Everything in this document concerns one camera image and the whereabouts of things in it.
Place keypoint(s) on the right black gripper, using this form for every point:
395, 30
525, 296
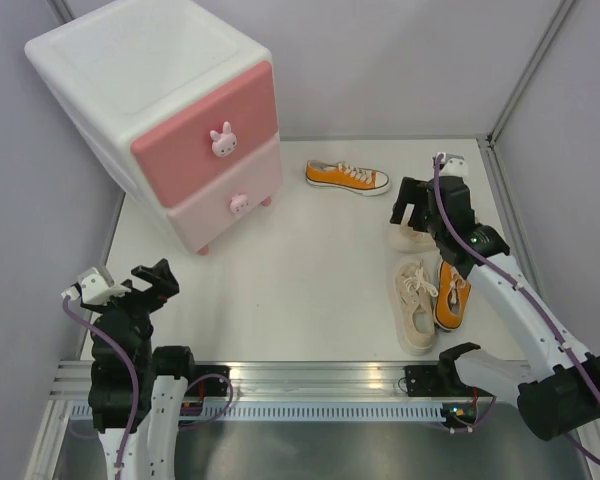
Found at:
412, 191

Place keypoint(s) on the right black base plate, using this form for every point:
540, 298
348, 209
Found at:
423, 380

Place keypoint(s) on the white slotted cable duct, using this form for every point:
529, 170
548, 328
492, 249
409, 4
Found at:
242, 410

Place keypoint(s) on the pink bunny drawer knob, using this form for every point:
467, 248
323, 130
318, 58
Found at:
224, 142

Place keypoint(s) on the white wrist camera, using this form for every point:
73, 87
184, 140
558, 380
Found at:
95, 286
447, 164

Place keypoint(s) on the light pink drawer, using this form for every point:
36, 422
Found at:
205, 214

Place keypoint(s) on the cream sneaker with laces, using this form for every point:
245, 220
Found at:
412, 293

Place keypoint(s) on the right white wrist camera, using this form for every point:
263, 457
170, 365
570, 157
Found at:
447, 164

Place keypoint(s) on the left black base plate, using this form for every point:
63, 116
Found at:
211, 381

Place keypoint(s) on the white plastic shoe cabinet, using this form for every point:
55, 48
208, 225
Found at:
125, 68

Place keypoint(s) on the orange sneaker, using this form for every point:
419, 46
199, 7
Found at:
342, 175
452, 298

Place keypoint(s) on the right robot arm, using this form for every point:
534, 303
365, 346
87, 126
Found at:
556, 388

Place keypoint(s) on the dark pink drawer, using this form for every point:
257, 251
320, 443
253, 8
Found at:
176, 156

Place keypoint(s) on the pink pig drawer knob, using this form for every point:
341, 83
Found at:
239, 205

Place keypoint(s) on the aluminium mounting rail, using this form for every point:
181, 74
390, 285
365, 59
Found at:
319, 381

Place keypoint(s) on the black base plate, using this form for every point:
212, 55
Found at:
423, 380
211, 381

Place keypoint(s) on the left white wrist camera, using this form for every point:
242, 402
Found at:
95, 286

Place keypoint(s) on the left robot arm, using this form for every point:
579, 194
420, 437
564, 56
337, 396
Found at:
136, 389

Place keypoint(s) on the aluminium corner frame post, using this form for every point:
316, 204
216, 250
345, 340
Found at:
550, 34

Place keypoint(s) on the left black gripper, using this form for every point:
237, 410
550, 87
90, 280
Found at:
163, 286

